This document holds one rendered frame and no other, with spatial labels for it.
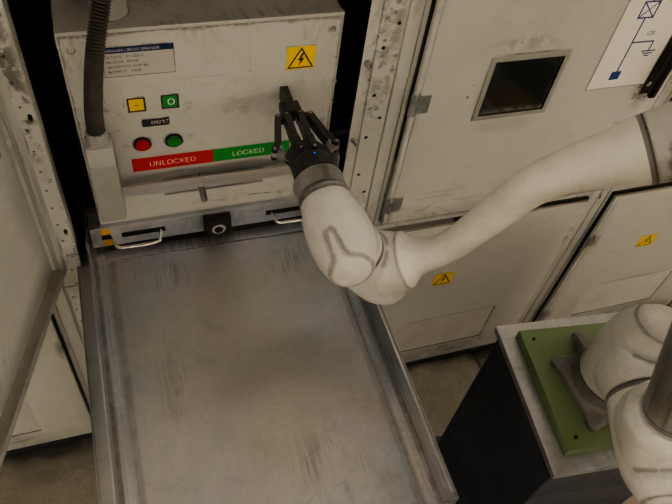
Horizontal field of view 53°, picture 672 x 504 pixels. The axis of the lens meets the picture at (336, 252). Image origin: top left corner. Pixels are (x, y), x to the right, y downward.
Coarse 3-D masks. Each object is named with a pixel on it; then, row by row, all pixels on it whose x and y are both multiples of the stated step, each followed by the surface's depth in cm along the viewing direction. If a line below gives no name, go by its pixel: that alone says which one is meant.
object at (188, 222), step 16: (224, 208) 151; (240, 208) 152; (256, 208) 153; (272, 208) 155; (288, 208) 157; (96, 224) 144; (112, 224) 145; (128, 224) 145; (144, 224) 146; (160, 224) 148; (176, 224) 149; (192, 224) 151; (240, 224) 156; (96, 240) 146; (128, 240) 149
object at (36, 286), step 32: (0, 128) 114; (0, 160) 111; (0, 192) 116; (0, 224) 117; (32, 224) 132; (0, 256) 118; (32, 256) 133; (0, 288) 119; (32, 288) 135; (0, 320) 120; (32, 320) 136; (0, 352) 122; (32, 352) 133; (0, 384) 123; (0, 416) 124; (0, 448) 121
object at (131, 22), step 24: (72, 0) 114; (144, 0) 117; (168, 0) 118; (192, 0) 118; (216, 0) 119; (240, 0) 120; (264, 0) 121; (288, 0) 122; (312, 0) 123; (336, 0) 123; (72, 24) 110; (120, 24) 112; (144, 24) 112; (168, 24) 113; (192, 24) 114; (216, 24) 115; (336, 72) 131
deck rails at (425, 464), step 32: (96, 288) 143; (96, 320) 131; (384, 320) 138; (384, 352) 141; (384, 384) 137; (128, 416) 127; (416, 416) 128; (128, 448) 123; (416, 448) 129; (128, 480) 119; (416, 480) 125
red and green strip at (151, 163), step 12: (252, 144) 139; (264, 144) 140; (288, 144) 142; (156, 156) 134; (168, 156) 135; (180, 156) 136; (192, 156) 137; (204, 156) 138; (216, 156) 139; (228, 156) 140; (240, 156) 141; (252, 156) 142; (144, 168) 135; (156, 168) 136
